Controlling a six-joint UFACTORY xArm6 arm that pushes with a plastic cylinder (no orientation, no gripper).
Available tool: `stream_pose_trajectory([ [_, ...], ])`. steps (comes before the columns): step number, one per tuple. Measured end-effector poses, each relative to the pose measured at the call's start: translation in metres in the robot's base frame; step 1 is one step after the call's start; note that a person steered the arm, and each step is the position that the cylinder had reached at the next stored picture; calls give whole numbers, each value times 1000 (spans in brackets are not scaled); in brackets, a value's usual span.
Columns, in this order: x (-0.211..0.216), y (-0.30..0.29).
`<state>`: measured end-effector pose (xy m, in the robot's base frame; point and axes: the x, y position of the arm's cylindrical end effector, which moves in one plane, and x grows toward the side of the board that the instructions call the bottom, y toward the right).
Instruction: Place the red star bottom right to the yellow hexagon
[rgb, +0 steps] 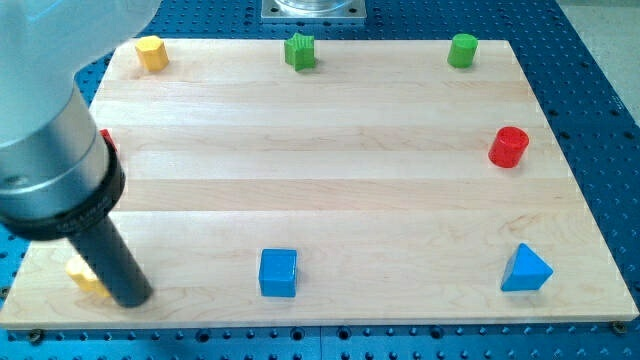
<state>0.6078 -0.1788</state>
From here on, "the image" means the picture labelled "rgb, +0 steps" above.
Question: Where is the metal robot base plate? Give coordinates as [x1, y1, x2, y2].
[260, 0, 367, 23]

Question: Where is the blue cube block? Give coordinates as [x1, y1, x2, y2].
[258, 248, 297, 298]

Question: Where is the yellow hexagon block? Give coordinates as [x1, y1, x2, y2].
[135, 35, 169, 72]

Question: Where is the red cylinder block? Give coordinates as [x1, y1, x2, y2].
[488, 126, 529, 168]

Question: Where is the yellow block bottom left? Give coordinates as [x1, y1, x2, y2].
[65, 255, 111, 298]

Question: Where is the green cylinder block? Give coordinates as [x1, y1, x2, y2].
[447, 33, 478, 68]

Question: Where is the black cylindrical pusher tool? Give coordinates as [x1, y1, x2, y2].
[69, 217, 152, 308]

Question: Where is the red star block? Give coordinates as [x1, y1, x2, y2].
[100, 129, 117, 152]

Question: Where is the light wooden board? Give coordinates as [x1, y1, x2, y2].
[1, 39, 638, 330]

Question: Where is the blue triangle block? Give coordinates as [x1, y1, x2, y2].
[500, 243, 553, 292]

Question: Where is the green star block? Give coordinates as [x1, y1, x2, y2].
[284, 33, 316, 71]

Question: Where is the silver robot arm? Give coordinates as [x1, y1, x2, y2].
[1, 0, 160, 240]

